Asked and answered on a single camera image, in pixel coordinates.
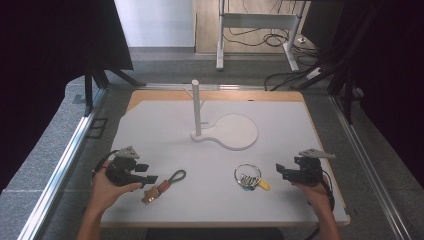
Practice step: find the person's left hand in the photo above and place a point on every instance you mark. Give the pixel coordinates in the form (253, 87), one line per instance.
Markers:
(105, 193)

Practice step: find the black metal stand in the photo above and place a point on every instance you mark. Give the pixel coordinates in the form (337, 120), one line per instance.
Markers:
(89, 90)
(348, 96)

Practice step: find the aluminium rail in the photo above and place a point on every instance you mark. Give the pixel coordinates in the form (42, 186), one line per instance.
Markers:
(206, 87)
(56, 176)
(370, 166)

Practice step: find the person's right hand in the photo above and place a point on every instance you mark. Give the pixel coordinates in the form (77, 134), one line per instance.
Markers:
(318, 196)

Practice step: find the black bracket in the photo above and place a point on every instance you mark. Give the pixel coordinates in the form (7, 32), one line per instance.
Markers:
(97, 128)

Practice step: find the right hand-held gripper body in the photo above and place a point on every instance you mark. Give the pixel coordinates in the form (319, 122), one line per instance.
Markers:
(308, 171)

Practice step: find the white power strip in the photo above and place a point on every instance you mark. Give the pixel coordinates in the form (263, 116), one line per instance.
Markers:
(314, 73)

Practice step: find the white desk frame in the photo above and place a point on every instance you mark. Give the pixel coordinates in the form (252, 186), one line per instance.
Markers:
(256, 20)

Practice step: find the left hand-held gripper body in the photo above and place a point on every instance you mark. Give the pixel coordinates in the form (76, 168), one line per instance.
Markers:
(120, 171)

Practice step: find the black curtain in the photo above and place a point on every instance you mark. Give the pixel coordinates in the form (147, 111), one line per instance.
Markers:
(43, 66)
(393, 83)

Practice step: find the white key stand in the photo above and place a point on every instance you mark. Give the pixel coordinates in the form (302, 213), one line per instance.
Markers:
(233, 133)

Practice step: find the dark monitor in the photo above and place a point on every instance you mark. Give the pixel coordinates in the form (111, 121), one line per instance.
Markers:
(321, 23)

